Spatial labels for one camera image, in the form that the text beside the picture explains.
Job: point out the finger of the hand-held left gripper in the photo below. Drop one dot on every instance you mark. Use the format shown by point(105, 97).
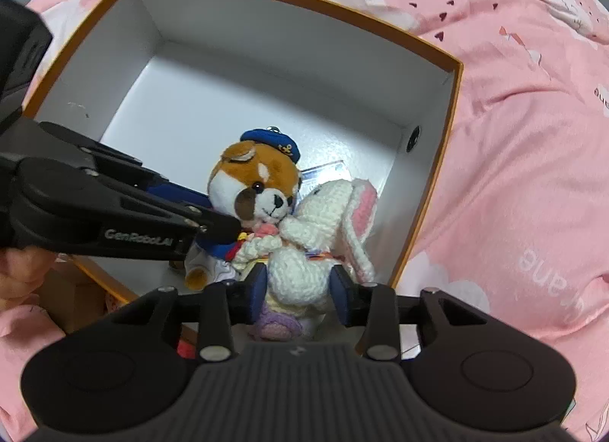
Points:
point(214, 228)
point(123, 161)

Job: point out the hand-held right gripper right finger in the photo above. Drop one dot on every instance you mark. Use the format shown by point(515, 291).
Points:
point(340, 292)

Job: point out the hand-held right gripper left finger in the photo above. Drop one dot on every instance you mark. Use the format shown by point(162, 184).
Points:
point(257, 292)

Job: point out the white crochet rabbit toy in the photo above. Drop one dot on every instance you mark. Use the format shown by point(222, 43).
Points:
point(295, 270)

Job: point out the brown dog plush blue hat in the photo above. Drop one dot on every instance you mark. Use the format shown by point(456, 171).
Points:
point(247, 185)

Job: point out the orange cardboard box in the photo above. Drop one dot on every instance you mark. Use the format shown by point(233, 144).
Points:
point(266, 71)

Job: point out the person's left hand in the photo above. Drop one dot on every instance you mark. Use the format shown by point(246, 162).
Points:
point(24, 273)

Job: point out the clear plastic card sleeve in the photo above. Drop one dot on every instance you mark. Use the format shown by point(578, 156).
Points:
point(328, 170)

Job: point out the pink printed blanket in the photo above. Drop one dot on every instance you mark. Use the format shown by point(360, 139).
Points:
point(523, 161)

